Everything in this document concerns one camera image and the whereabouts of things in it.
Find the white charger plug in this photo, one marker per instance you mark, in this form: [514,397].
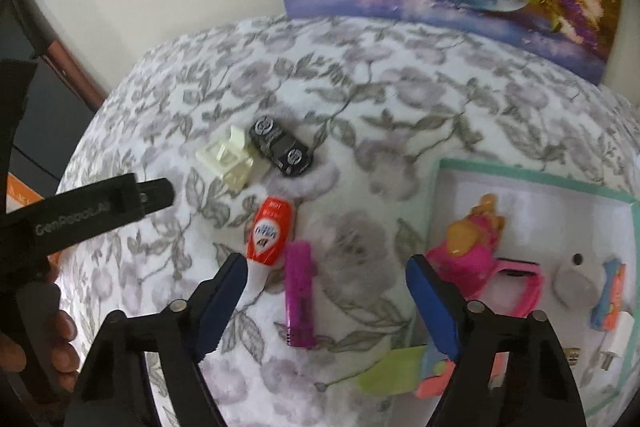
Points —
[615,339]

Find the red and white tube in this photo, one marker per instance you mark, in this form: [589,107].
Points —
[267,232]

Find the cream plastic toy piece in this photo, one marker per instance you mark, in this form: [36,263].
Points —
[225,159]

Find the grey floral blanket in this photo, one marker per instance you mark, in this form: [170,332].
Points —
[400,107]

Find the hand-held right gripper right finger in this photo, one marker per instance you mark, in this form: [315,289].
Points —
[435,307]

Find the person's left hand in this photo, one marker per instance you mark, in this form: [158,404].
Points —
[69,347]

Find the pink doll toy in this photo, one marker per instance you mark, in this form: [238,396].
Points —
[470,257]

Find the dark cabinet with brown frame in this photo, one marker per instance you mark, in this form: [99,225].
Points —
[55,122]

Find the orange printed cardboard box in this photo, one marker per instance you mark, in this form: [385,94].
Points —
[17,194]

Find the white earbud case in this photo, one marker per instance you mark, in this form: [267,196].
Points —
[575,282]

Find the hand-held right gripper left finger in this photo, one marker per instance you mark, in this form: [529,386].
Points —
[220,307]

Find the pink plastic toy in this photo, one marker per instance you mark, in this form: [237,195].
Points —
[532,292]

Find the purple lighter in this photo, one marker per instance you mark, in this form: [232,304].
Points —
[300,297]

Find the white tray with teal rim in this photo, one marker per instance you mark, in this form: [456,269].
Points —
[550,217]

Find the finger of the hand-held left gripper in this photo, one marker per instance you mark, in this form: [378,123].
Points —
[156,197]

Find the black toy car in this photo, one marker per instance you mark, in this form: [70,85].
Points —
[280,147]

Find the blue and coral eraser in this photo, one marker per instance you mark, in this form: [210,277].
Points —
[607,302]

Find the blue coral green toy block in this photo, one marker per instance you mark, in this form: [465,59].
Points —
[395,369]

